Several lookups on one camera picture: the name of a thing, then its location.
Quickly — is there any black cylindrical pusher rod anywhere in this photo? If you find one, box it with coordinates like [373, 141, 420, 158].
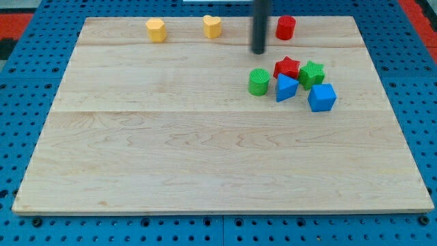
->
[251, 0, 270, 55]

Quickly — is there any red star block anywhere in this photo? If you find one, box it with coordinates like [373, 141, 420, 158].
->
[273, 56, 300, 79]

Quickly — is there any green star block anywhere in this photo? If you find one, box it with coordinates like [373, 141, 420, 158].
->
[298, 60, 325, 90]

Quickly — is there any red cylinder block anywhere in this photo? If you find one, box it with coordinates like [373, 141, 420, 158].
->
[275, 15, 296, 40]

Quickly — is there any yellow heart block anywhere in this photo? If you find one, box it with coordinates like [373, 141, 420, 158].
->
[203, 15, 222, 39]

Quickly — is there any green cylinder block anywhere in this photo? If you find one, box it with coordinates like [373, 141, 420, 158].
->
[249, 68, 270, 96]

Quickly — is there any blue triangle block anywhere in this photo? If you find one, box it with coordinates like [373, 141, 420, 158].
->
[275, 73, 299, 103]

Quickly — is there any yellow hexagon block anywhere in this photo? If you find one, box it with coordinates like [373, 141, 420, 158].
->
[145, 18, 167, 42]

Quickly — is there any blue cube block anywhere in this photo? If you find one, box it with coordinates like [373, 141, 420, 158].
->
[307, 83, 337, 112]

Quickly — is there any light wooden board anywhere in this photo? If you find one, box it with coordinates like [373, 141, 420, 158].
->
[12, 16, 434, 216]

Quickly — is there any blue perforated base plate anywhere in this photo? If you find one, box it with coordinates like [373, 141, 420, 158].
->
[1, 0, 436, 245]

